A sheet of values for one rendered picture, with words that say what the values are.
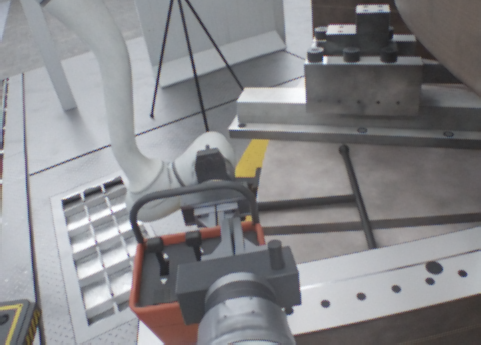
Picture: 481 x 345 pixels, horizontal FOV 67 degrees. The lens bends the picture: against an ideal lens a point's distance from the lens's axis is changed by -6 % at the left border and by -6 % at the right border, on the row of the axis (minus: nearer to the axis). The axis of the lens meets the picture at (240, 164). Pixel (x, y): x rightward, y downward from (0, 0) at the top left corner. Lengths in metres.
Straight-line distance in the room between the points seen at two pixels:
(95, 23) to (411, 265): 0.69
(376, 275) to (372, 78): 0.97
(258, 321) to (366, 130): 1.41
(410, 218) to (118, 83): 1.00
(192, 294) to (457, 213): 1.13
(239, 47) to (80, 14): 2.95
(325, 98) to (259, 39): 2.23
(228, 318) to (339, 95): 1.30
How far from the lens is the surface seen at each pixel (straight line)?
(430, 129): 1.74
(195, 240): 0.54
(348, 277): 0.69
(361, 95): 1.56
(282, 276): 0.41
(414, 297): 0.68
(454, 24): 0.96
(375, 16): 1.57
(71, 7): 0.73
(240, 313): 0.35
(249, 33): 3.71
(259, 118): 1.76
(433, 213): 1.40
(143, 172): 0.87
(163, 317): 0.55
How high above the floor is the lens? 1.23
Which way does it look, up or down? 35 degrees down
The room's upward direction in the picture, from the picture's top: 9 degrees counter-clockwise
